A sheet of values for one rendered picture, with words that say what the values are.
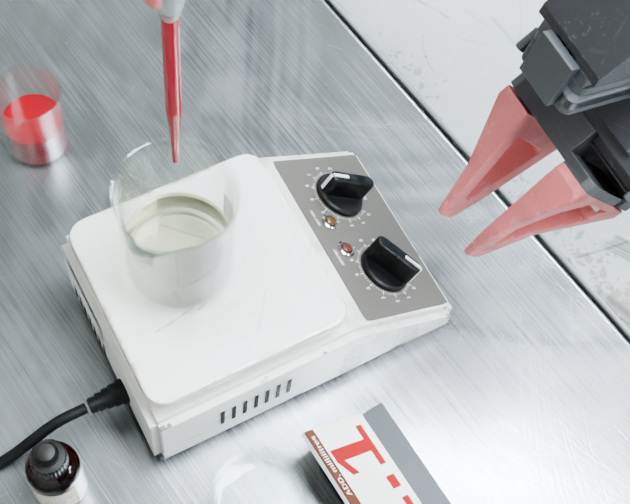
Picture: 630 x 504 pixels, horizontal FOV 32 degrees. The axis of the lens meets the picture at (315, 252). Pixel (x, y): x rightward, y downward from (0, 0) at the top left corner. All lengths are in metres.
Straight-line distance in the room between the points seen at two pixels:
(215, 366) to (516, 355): 0.21
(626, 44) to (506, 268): 0.29
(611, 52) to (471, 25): 0.37
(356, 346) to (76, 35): 0.32
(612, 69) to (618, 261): 0.31
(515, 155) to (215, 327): 0.18
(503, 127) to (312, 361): 0.17
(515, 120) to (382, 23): 0.29
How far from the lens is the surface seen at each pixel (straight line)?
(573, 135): 0.54
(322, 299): 0.61
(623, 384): 0.72
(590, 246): 0.76
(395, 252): 0.65
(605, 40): 0.47
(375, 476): 0.65
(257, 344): 0.59
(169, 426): 0.60
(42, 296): 0.71
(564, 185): 0.54
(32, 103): 0.75
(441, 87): 0.80
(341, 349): 0.63
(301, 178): 0.67
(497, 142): 0.56
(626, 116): 0.53
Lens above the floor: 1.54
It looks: 63 degrees down
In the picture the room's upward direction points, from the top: 11 degrees clockwise
